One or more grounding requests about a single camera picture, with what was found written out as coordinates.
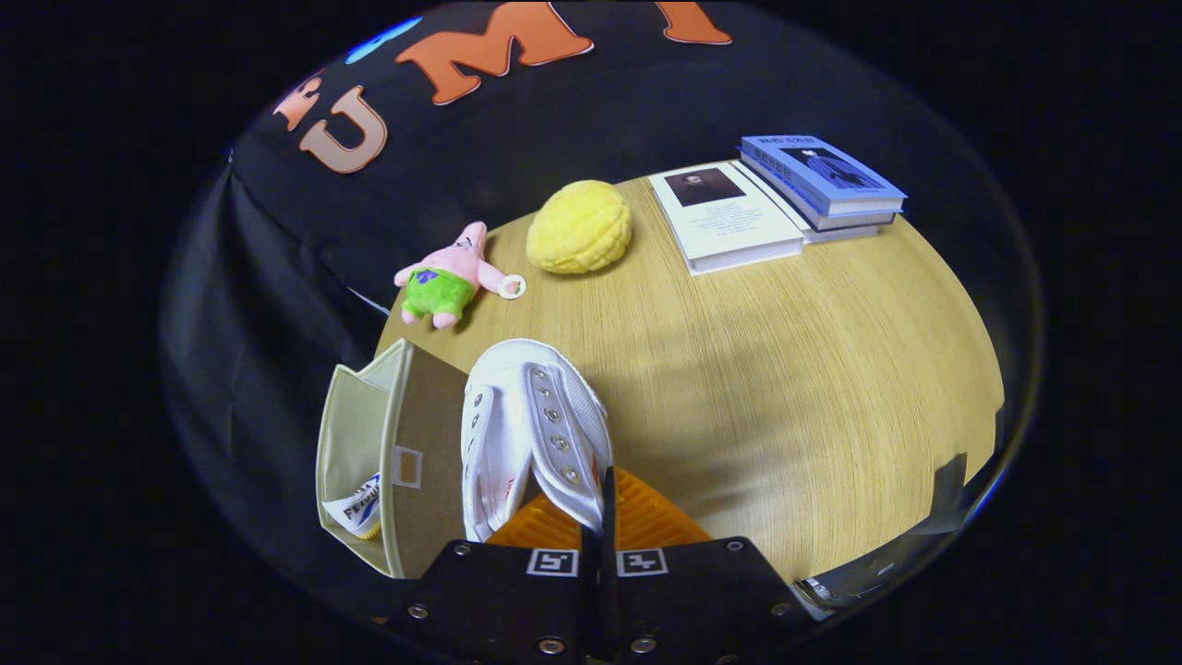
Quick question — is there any blue book with figure cover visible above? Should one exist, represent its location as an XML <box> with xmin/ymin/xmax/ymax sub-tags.
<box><xmin>739</xmin><ymin>135</ymin><xmax>909</xmax><ymax>219</ymax></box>

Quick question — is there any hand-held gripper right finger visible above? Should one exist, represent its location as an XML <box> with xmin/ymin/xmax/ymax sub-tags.
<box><xmin>600</xmin><ymin>465</ymin><xmax>818</xmax><ymax>665</ymax></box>

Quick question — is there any white canvas shoe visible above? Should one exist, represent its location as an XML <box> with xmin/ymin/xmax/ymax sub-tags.
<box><xmin>459</xmin><ymin>338</ymin><xmax>614</xmax><ymax>544</ymax></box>
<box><xmin>321</xmin><ymin>473</ymin><xmax>383</xmax><ymax>541</ymax></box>

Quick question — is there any thin white book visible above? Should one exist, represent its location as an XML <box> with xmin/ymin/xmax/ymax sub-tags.
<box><xmin>802</xmin><ymin>224</ymin><xmax>886</xmax><ymax>245</ymax></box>

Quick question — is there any yellow plush bread toy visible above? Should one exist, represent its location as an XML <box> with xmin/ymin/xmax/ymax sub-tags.
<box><xmin>525</xmin><ymin>179</ymin><xmax>634</xmax><ymax>275</ymax></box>

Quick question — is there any beige fabric storage box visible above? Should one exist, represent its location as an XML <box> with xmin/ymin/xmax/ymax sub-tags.
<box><xmin>316</xmin><ymin>338</ymin><xmax>472</xmax><ymax>580</ymax></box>

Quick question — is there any white book with portrait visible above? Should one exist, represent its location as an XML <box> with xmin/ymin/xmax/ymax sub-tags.
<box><xmin>647</xmin><ymin>161</ymin><xmax>806</xmax><ymax>277</ymax></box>

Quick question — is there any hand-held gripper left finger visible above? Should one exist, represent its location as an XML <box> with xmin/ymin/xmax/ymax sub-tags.
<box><xmin>383</xmin><ymin>466</ymin><xmax>603</xmax><ymax>665</ymax></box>

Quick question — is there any blue spined book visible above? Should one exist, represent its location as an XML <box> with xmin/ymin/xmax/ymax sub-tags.
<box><xmin>759</xmin><ymin>175</ymin><xmax>899</xmax><ymax>232</ymax></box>

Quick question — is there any pink starfish plush toy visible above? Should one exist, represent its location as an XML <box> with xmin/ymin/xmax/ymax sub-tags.
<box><xmin>393</xmin><ymin>221</ymin><xmax>527</xmax><ymax>331</ymax></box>

